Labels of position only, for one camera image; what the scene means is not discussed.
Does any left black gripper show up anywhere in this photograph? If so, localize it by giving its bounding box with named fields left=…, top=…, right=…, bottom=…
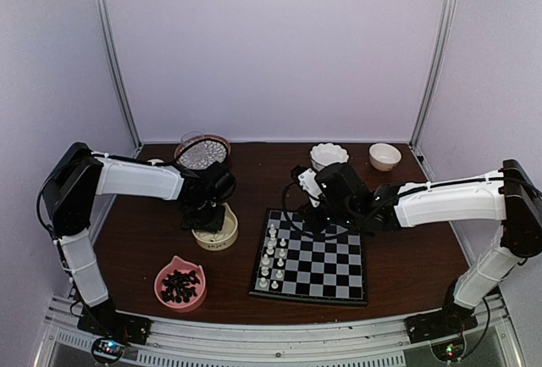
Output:
left=182, top=198, right=225, bottom=233

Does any cream cat-ear bowl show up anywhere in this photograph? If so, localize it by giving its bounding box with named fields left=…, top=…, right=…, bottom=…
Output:
left=191, top=203, right=239, bottom=252

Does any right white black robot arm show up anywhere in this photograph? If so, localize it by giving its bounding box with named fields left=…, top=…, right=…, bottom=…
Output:
left=291, top=159, right=541, bottom=335

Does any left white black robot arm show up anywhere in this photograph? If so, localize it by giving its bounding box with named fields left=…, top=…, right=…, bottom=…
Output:
left=36, top=142, right=236, bottom=336

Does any white chess bishop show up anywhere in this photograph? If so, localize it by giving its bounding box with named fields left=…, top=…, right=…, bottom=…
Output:
left=268, top=223, right=277, bottom=236

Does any pile of black chess pieces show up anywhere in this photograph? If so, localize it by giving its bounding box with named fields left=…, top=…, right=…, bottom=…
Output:
left=160, top=270, right=201, bottom=303

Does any patterned ceramic plate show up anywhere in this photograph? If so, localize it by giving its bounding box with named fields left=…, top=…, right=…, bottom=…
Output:
left=174, top=135, right=231, bottom=170

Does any white scalloped dish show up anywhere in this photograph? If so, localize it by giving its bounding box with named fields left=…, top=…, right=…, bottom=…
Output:
left=309, top=142, right=350, bottom=171

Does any clear drinking glass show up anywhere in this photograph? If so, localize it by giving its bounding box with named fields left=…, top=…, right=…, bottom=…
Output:
left=181, top=131, right=204, bottom=160

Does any cream ribbed mug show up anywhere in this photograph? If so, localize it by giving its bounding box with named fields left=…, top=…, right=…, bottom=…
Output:
left=147, top=158, right=164, bottom=165

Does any small cream bowl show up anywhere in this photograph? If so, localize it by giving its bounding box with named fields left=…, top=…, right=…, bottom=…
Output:
left=368, top=143, right=402, bottom=172

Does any black white chessboard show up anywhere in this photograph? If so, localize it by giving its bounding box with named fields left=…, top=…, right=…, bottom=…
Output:
left=249, top=208, right=368, bottom=307

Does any pink cat-ear bowl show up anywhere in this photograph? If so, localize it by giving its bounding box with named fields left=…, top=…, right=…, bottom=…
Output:
left=154, top=256, right=207, bottom=313

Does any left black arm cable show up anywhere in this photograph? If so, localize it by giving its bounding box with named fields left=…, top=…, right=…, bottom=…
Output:
left=174, top=136, right=232, bottom=169

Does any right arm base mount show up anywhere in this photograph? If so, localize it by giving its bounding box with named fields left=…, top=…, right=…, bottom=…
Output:
left=404, top=310, right=478, bottom=343

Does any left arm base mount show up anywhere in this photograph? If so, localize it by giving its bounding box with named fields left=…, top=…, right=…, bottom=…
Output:
left=77, top=309, right=152, bottom=345

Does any aluminium front rail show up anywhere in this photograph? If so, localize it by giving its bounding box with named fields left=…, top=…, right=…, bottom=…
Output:
left=30, top=294, right=528, bottom=366

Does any left aluminium frame post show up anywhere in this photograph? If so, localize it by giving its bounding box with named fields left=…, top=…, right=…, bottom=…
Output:
left=95, top=0, right=142, bottom=150

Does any aluminium frame post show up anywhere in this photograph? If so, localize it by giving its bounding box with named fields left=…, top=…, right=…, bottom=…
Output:
left=409, top=0, right=457, bottom=151
left=95, top=0, right=142, bottom=150

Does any right aluminium frame post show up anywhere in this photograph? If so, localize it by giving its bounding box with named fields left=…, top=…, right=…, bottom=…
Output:
left=409, top=0, right=457, bottom=151

